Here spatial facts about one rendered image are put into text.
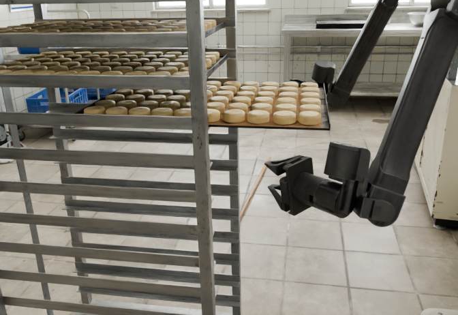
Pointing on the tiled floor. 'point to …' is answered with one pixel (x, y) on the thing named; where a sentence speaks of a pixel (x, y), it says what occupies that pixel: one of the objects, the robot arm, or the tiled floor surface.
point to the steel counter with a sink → (399, 30)
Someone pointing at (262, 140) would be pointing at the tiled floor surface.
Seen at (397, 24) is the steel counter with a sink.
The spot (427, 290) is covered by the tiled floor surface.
